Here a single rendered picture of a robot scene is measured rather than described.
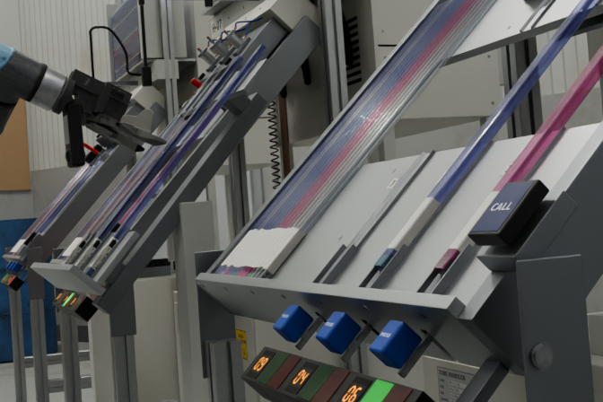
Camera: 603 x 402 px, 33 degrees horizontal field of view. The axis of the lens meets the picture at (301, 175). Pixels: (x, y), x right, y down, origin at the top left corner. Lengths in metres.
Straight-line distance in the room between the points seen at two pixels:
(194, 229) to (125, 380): 0.40
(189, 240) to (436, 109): 0.78
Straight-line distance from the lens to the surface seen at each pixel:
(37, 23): 8.14
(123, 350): 2.07
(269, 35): 2.26
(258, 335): 2.17
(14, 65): 1.87
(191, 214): 1.81
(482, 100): 2.42
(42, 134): 8.04
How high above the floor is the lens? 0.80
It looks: 2 degrees up
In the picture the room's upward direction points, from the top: 4 degrees counter-clockwise
